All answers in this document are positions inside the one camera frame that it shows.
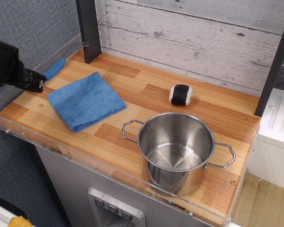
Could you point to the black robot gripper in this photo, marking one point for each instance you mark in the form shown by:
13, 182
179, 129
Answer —
12, 71

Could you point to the blue handled metal fork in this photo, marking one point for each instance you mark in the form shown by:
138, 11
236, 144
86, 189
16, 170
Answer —
71, 50

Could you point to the blue folded cloth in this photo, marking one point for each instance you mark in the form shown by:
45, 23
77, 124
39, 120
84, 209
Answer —
85, 102

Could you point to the toy sushi roll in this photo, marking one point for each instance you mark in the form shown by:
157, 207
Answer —
180, 94

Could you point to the stainless steel pot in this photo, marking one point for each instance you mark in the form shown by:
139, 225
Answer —
175, 151

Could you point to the white side cabinet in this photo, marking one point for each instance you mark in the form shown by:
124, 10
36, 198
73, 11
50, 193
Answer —
266, 160

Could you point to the clear acrylic guard rail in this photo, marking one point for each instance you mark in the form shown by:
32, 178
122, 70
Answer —
102, 149

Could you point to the dark grey left post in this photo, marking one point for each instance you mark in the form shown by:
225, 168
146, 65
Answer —
88, 22

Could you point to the dark grey post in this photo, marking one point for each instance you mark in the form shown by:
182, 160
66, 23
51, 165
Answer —
88, 22
271, 79

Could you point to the yellow object on white frame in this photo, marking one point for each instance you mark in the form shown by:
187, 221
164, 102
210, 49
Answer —
12, 216

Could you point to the dark grey right post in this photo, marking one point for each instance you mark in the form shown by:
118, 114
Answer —
271, 79

